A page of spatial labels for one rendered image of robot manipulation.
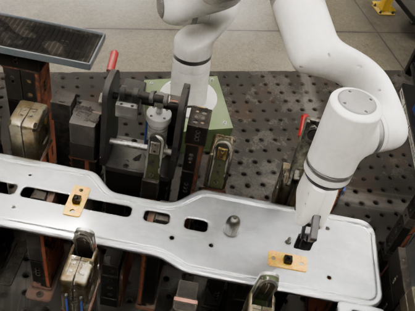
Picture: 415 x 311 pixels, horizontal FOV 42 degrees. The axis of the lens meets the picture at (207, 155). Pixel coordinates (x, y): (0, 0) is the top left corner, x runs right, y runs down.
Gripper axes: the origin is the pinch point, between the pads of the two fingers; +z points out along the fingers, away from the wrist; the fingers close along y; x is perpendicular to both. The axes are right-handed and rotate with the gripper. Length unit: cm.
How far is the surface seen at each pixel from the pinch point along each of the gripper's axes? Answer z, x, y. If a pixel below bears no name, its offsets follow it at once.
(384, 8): 108, 92, -315
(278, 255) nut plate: 12.0, -1.9, -1.0
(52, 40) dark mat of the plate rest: -4, -62, -39
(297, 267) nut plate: 12.0, 2.2, 1.1
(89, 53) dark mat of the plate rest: -4, -53, -36
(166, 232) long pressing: 12.3, -26.2, -1.6
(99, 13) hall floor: 112, -106, -238
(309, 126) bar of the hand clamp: -7.7, -0.6, -21.0
